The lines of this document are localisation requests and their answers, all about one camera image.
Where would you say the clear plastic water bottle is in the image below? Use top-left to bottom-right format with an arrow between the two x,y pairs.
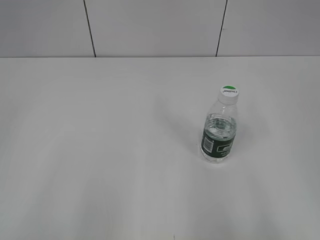
200,100 -> 238,164

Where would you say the white green bottle cap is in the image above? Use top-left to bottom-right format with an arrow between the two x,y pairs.
218,85 -> 239,105

